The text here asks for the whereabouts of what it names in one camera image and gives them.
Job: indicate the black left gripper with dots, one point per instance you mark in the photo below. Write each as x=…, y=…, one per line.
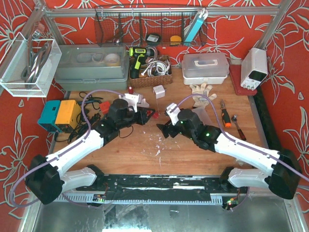
x=142, y=116

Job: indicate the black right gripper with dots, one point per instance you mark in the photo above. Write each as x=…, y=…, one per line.
x=169, y=128

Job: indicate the clear tray of red parts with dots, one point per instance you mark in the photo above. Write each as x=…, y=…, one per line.
x=203, y=116

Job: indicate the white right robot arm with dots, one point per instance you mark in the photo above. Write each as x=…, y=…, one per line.
x=278, y=171

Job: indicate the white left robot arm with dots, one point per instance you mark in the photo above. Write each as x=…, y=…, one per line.
x=50, y=176

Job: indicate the red cube power socket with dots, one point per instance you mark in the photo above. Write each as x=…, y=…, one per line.
x=104, y=107

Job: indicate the white work gloves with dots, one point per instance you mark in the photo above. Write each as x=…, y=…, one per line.
x=203, y=90

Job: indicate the grey metal block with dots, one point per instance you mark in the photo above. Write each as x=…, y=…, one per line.
x=202, y=99

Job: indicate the woven wicker basket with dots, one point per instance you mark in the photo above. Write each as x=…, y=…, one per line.
x=145, y=81

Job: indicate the white cube power adapter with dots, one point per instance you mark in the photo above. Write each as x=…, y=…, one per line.
x=159, y=91

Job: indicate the yellow teal soldering station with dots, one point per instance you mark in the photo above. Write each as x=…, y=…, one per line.
x=60, y=116

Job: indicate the white plastic storage box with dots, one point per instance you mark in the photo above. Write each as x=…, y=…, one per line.
x=212, y=68

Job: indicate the grey plastic toolbox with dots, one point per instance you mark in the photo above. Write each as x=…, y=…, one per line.
x=88, y=67

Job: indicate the red mat under supply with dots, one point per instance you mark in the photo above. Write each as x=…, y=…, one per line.
x=235, y=75

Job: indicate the yellow tape measure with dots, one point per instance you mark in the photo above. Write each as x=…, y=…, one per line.
x=175, y=40

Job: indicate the white bench power supply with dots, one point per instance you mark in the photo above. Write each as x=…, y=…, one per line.
x=253, y=69

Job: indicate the teal white book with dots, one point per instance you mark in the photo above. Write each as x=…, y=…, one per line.
x=193, y=28

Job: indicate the white peg base plate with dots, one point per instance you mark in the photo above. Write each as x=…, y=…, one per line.
x=136, y=100

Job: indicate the green black cordless drill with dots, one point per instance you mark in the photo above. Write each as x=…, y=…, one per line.
x=140, y=54

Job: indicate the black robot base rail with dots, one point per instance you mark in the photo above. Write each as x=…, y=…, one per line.
x=161, y=188

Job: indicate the black wire wall basket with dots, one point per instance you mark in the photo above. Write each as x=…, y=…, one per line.
x=131, y=23

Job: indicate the clear acrylic wall bin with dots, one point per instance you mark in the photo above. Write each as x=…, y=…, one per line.
x=29, y=71

